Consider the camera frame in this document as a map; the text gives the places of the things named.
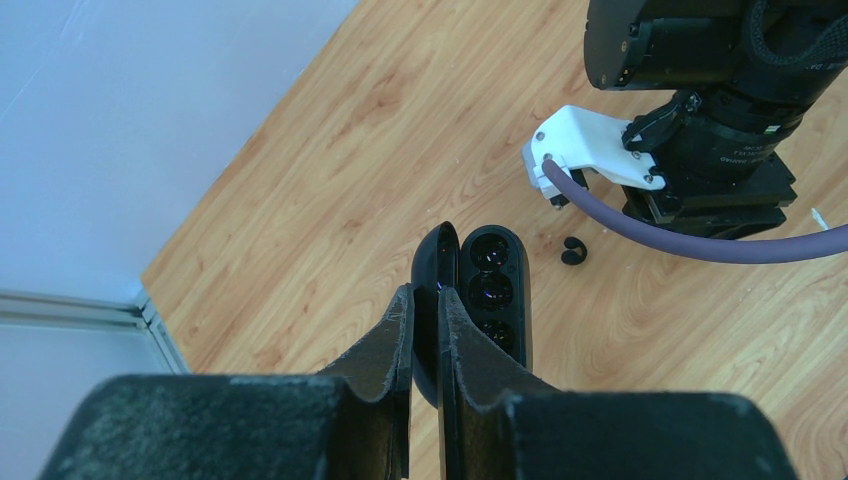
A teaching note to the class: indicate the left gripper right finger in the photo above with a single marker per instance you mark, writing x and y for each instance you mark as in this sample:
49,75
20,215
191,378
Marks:
499,421

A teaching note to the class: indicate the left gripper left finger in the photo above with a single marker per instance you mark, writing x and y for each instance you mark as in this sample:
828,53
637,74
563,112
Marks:
349,420

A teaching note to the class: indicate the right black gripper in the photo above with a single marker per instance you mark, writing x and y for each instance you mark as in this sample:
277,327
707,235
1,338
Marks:
697,206

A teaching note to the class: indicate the black earbud charging case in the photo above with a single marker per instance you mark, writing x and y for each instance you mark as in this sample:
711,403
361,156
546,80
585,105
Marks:
490,272

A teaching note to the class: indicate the black earbud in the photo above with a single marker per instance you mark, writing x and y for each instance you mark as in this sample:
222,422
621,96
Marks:
575,251

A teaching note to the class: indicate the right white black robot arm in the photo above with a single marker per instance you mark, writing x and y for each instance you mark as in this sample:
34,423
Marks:
742,75

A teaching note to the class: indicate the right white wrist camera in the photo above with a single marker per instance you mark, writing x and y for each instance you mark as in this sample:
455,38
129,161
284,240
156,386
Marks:
577,139

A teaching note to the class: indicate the left aluminium corner post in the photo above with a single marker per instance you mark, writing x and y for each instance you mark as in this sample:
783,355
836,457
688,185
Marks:
140,314

